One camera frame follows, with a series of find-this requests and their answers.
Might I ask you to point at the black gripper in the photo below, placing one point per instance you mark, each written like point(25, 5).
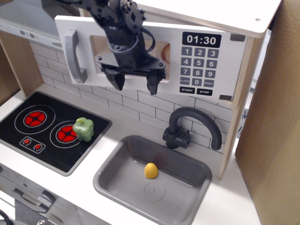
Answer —
point(141, 58)

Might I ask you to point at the white toy microwave door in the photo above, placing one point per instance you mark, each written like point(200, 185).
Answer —
point(200, 61)

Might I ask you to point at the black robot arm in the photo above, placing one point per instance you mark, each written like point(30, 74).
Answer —
point(122, 22)

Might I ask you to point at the white wooden microwave cabinet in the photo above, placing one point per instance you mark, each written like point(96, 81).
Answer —
point(250, 18)

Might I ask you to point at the dark grey toy faucet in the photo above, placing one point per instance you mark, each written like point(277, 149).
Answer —
point(175, 136)

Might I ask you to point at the green toy bell pepper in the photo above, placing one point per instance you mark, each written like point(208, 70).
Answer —
point(84, 129)

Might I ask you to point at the yellow toy corn piece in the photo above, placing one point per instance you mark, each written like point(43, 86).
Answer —
point(150, 171)

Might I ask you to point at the black toy stovetop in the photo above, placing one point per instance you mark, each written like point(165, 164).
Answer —
point(41, 128)

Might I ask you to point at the grey toy range hood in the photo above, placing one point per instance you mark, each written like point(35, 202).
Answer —
point(34, 20)

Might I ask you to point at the grey toy sink basin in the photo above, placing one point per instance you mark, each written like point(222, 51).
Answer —
point(172, 198)

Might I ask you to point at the brown cardboard box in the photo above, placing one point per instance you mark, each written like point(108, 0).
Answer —
point(268, 152)

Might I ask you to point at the grey toy oven front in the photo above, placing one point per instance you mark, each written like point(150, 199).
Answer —
point(61, 213)

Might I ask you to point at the grey microwave door handle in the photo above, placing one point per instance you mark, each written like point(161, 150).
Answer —
point(71, 41)

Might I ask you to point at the grey oven door handle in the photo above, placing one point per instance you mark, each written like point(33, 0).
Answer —
point(41, 203)

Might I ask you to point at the grey metal bracket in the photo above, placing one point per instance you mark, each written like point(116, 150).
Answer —
point(28, 216)

